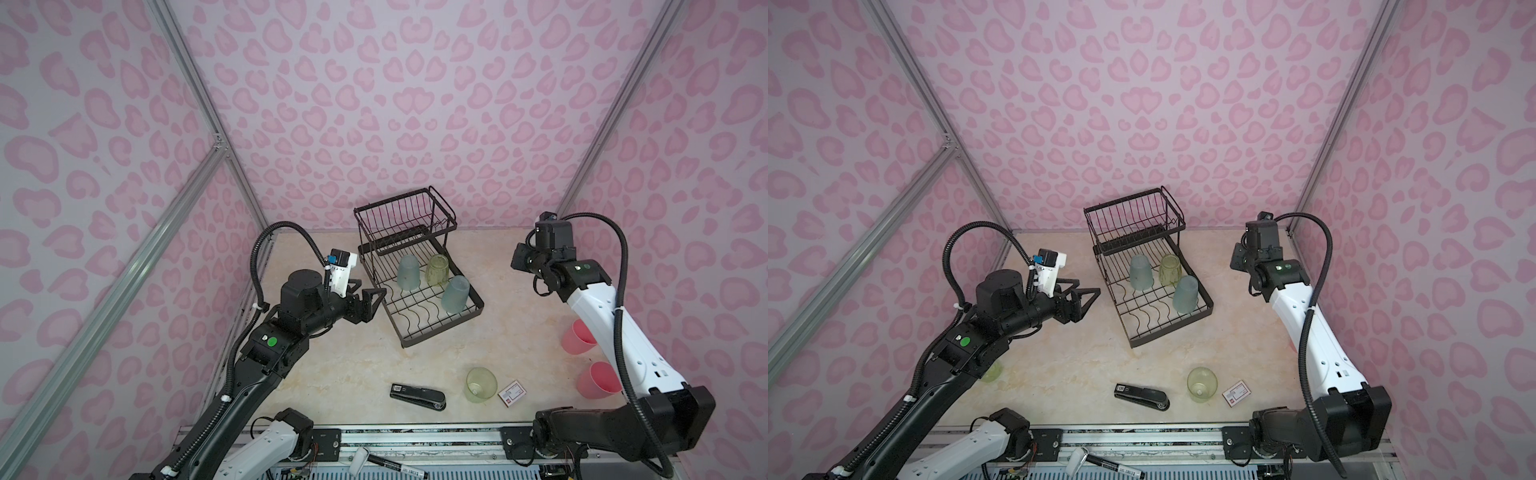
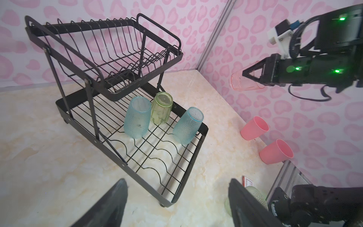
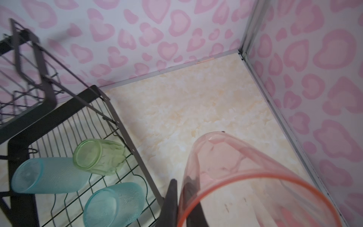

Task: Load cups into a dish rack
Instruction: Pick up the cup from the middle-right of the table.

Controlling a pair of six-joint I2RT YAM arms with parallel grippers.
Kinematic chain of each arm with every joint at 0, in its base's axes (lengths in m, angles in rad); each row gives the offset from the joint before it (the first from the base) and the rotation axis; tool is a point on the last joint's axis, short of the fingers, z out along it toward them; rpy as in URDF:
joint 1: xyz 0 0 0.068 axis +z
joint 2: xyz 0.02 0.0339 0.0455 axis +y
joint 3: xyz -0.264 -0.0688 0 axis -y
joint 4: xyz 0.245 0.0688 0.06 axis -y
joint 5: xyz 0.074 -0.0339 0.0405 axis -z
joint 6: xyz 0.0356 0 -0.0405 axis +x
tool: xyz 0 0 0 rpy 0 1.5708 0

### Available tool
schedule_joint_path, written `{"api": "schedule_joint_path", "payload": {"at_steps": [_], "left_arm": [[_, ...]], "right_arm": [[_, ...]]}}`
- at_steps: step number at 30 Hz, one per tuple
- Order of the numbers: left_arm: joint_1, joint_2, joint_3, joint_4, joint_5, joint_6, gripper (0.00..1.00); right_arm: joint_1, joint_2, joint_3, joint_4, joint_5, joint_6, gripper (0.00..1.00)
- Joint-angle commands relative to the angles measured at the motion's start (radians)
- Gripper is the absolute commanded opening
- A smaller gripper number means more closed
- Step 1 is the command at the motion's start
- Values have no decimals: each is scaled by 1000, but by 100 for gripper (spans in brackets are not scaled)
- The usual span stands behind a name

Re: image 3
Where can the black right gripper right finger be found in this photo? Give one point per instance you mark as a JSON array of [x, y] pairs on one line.
[[196, 217]]

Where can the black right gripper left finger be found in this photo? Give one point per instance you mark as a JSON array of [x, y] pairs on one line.
[[168, 214]]

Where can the teal clear cup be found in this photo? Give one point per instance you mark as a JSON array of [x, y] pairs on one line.
[[48, 176], [114, 206]]

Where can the yellow-green clear cup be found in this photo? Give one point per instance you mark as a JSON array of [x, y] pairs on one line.
[[101, 157]]

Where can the clear pink plastic cup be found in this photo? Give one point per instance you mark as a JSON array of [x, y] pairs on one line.
[[240, 186]]

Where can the black wire dish rack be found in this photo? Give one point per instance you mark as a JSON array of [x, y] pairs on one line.
[[46, 112]]

